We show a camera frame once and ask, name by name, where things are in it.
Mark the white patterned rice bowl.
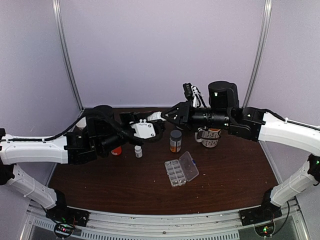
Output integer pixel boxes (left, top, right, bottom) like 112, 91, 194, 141
75, 117, 87, 130

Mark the floral mug yellow inside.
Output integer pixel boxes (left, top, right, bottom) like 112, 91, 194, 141
194, 128, 221, 148

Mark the left aluminium frame post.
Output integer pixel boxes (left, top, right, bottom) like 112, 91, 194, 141
52, 0, 84, 111

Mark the clear plastic pill organizer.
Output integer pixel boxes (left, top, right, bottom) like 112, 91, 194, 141
164, 151, 199, 187

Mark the aluminium frame post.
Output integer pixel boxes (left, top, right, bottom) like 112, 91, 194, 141
242, 0, 272, 108
52, 0, 84, 111

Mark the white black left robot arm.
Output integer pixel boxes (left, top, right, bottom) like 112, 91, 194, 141
0, 105, 165, 222

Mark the front aluminium rail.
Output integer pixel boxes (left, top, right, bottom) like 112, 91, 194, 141
18, 199, 310, 240

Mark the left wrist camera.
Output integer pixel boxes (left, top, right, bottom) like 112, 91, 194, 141
130, 119, 156, 139

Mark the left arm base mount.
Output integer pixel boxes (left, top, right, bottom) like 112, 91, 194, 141
43, 206, 90, 239

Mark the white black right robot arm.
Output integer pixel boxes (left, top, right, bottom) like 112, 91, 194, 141
161, 81, 320, 221

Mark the orange pill bottle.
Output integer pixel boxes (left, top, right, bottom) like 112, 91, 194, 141
110, 146, 122, 156

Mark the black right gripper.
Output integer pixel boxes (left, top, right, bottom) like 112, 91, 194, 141
160, 101, 232, 133

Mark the grey lid supplement bottle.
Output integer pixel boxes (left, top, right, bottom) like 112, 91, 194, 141
169, 129, 182, 153

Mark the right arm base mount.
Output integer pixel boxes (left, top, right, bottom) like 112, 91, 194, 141
239, 206, 283, 238

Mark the right aluminium frame post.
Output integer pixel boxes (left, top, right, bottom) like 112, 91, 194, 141
242, 0, 272, 108

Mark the small white pill bottle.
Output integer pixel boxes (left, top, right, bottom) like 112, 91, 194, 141
134, 145, 143, 158

